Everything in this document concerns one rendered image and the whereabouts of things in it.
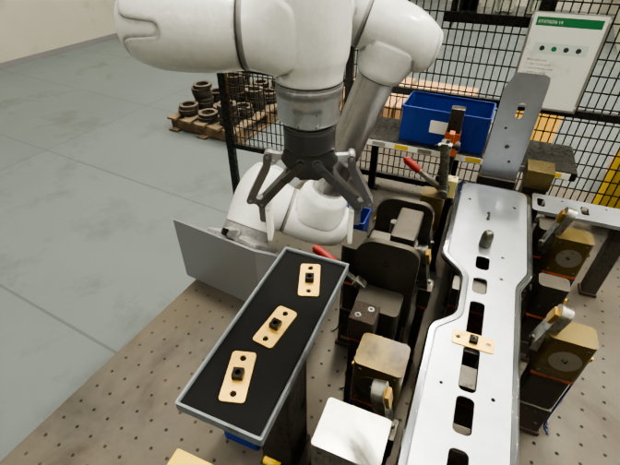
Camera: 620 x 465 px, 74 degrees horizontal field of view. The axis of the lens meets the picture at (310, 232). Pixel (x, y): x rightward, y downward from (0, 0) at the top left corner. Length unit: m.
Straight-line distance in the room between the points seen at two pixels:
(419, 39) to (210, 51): 0.63
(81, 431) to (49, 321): 1.41
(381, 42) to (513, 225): 0.63
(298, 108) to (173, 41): 0.16
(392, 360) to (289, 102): 0.48
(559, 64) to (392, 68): 0.76
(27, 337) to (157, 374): 1.40
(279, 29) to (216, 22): 0.07
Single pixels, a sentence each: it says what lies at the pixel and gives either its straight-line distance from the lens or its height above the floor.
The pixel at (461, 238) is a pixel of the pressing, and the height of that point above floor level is 1.00.
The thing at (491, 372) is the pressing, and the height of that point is 1.00.
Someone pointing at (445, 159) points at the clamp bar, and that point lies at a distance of 1.20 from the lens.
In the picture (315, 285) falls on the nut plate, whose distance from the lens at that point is 0.77.
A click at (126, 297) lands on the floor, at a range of 2.54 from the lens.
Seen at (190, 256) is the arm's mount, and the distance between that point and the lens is 1.42.
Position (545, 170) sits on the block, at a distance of 1.51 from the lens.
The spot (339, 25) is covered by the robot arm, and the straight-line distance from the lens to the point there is 0.52.
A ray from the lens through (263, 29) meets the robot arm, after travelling 0.52.
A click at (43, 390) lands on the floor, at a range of 2.32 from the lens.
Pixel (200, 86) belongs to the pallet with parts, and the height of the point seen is 0.37.
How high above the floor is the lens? 1.71
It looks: 38 degrees down
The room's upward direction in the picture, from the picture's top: straight up
